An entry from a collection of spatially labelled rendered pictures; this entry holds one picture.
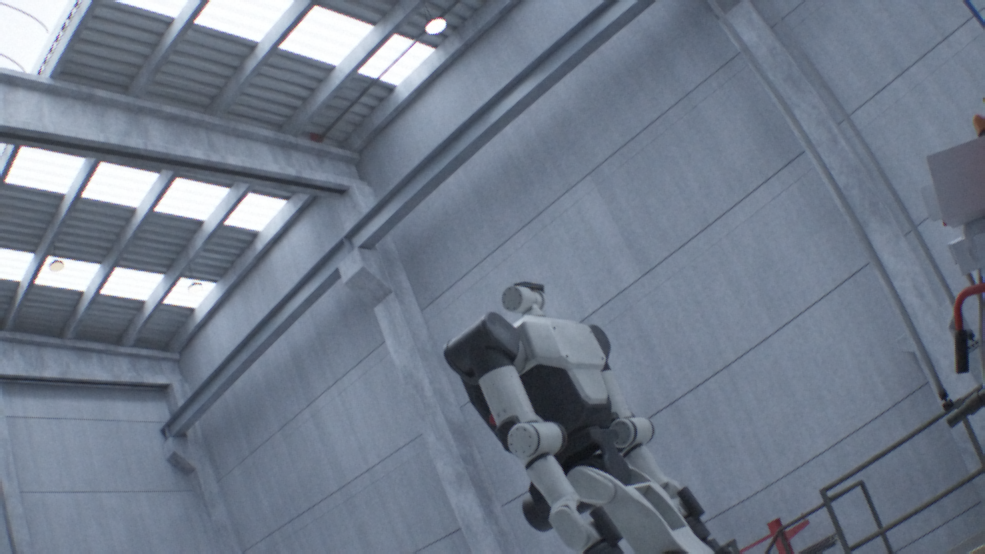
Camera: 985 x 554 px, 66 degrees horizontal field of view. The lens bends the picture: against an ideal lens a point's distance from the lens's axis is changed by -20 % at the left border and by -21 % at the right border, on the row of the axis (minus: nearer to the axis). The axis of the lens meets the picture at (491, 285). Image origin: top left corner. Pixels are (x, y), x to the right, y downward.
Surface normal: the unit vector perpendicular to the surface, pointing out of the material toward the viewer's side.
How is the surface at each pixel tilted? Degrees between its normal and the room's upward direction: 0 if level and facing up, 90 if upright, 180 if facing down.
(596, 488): 90
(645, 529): 90
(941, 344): 90
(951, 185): 90
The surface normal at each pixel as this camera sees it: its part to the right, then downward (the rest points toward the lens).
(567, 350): 0.70, -0.53
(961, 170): -0.66, -0.07
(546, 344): 0.03, -0.52
